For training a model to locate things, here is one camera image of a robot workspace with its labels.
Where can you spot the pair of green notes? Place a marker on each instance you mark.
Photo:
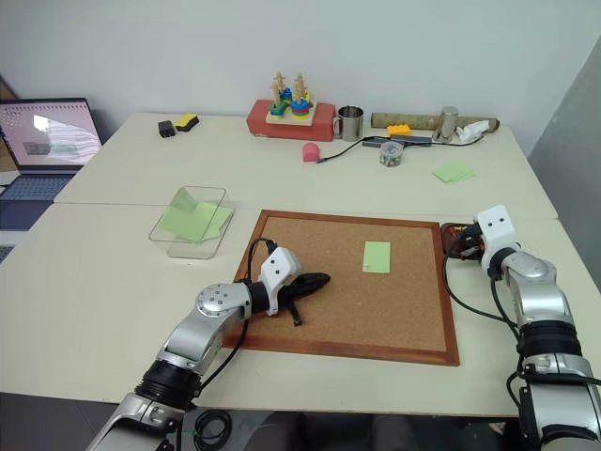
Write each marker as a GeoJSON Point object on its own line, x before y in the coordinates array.
{"type": "Point", "coordinates": [453, 171]}

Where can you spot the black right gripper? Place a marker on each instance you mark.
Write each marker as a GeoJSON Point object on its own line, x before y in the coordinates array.
{"type": "Point", "coordinates": [475, 239]}

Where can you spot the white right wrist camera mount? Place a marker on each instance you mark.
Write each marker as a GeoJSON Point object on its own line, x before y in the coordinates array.
{"type": "Point", "coordinates": [497, 230]}

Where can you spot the dark flat hub bar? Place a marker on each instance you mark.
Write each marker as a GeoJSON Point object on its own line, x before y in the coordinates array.
{"type": "Point", "coordinates": [418, 139]}

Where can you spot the red rectangular box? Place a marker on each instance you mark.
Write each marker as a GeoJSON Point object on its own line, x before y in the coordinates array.
{"type": "Point", "coordinates": [324, 122]}

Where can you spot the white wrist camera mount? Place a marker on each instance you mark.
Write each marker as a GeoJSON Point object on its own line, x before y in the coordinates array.
{"type": "Point", "coordinates": [281, 265]}
{"type": "Point", "coordinates": [497, 230]}

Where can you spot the shiny metal cylinder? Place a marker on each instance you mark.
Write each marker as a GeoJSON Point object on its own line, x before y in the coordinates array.
{"type": "Point", "coordinates": [446, 124]}

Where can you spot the clear jar of pushpins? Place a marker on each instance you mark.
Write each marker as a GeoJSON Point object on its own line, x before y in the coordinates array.
{"type": "Point", "coordinates": [390, 155]}

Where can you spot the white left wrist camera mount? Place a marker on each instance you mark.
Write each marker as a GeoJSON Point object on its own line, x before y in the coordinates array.
{"type": "Point", "coordinates": [281, 265]}

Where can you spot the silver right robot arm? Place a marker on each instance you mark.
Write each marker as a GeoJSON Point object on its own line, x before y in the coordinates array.
{"type": "Point", "coordinates": [544, 305]}

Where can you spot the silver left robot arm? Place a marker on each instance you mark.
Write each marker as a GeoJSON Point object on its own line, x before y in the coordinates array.
{"type": "Point", "coordinates": [197, 331]}

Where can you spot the single green sticky note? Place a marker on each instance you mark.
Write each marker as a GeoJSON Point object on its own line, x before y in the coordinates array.
{"type": "Point", "coordinates": [377, 257]}

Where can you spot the open laptop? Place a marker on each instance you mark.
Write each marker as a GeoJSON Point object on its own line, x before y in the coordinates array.
{"type": "Point", "coordinates": [47, 136]}

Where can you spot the white crumpled object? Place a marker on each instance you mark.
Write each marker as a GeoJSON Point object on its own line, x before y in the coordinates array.
{"type": "Point", "coordinates": [472, 131]}

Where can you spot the clear plastic box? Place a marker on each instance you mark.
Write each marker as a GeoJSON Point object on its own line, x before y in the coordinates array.
{"type": "Point", "coordinates": [180, 244]}

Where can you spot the green notes pile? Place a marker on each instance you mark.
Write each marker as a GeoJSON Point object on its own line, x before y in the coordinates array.
{"type": "Point", "coordinates": [197, 221]}

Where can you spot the metal mug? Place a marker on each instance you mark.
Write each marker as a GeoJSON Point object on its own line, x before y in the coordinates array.
{"type": "Point", "coordinates": [350, 124]}

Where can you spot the yellow and black sponge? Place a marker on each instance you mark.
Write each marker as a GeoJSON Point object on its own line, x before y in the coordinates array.
{"type": "Point", "coordinates": [186, 122]}

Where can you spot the long brown wooden log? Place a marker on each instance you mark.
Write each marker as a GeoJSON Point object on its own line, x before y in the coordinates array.
{"type": "Point", "coordinates": [413, 119]}

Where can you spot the yellow toy brick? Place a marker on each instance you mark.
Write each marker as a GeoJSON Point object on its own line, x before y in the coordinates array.
{"type": "Point", "coordinates": [399, 130]}

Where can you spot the wood-framed cork board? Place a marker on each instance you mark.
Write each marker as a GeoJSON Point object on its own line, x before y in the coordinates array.
{"type": "Point", "coordinates": [347, 319]}

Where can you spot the small black box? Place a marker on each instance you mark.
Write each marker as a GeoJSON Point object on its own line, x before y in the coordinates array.
{"type": "Point", "coordinates": [166, 129]}

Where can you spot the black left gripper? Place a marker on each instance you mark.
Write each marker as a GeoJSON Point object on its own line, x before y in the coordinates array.
{"type": "Point", "coordinates": [295, 289]}

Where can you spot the pink rounded object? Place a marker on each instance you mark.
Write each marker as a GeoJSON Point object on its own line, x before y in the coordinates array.
{"type": "Point", "coordinates": [311, 153]}

